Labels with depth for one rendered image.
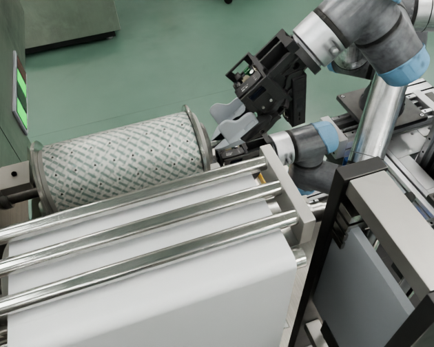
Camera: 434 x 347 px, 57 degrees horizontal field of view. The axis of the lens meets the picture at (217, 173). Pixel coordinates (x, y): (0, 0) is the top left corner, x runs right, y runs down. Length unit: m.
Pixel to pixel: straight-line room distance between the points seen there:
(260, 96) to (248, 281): 0.33
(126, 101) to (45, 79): 0.72
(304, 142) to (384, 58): 0.28
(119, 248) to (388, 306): 0.26
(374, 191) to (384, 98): 0.57
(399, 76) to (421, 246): 0.36
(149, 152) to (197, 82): 2.36
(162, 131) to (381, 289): 0.39
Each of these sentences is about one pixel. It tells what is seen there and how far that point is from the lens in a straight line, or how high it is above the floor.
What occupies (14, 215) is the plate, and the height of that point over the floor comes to 1.21.
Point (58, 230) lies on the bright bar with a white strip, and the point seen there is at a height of 1.44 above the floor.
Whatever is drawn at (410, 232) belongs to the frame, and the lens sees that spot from 0.40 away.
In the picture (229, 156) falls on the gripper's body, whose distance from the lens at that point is 0.81.
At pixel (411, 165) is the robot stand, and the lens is 1.49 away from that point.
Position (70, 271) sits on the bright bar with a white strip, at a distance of 0.38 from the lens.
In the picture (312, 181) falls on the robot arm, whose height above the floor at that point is 1.02.
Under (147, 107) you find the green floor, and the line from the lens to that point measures 2.83.
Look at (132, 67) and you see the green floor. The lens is 3.24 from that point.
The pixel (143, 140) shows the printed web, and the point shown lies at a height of 1.31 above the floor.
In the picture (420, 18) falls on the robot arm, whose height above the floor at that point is 1.40.
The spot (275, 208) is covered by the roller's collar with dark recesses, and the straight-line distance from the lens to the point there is 0.47.
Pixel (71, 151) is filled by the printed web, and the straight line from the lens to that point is 0.66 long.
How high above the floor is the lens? 1.75
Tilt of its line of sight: 49 degrees down
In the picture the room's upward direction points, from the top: 4 degrees counter-clockwise
